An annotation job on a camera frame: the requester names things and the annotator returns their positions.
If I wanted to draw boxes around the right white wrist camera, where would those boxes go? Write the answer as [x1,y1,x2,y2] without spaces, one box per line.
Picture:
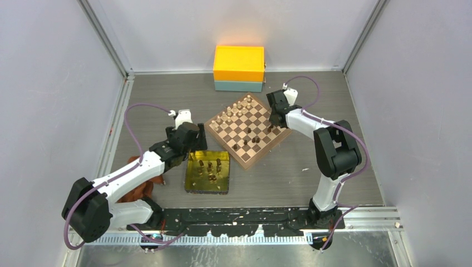
[283,87,298,106]

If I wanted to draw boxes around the purple cable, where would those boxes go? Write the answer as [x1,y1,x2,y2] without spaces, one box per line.
[63,103,185,251]
[283,76,370,253]

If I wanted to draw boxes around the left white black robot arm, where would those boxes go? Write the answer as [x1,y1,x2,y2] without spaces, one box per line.
[61,122,208,243]

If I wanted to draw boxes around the wooden chessboard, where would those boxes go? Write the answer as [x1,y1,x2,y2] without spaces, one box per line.
[204,92,292,170]

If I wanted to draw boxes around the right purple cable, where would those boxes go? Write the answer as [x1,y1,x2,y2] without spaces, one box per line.
[283,76,370,253]

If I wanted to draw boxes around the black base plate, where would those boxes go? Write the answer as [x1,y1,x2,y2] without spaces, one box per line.
[135,207,342,238]

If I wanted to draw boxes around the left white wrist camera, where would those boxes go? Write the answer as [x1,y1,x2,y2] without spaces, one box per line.
[174,109,193,128]

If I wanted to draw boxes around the yellow transparent tray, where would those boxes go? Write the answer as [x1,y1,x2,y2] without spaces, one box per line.
[184,150,230,195]

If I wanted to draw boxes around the yellow box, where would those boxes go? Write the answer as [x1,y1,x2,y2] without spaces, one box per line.
[213,46,266,82]

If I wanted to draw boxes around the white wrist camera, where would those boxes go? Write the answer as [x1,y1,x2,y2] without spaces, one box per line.
[283,87,298,106]
[174,109,193,128]

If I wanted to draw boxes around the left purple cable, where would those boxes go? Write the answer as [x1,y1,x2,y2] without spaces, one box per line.
[63,103,185,251]

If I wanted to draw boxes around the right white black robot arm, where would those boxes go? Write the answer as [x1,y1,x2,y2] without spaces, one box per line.
[266,88,362,229]

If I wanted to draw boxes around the brown cloth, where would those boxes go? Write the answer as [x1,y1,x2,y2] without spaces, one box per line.
[117,175,166,203]

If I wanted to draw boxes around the grey-blue box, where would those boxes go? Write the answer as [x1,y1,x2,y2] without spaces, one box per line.
[214,81,264,92]

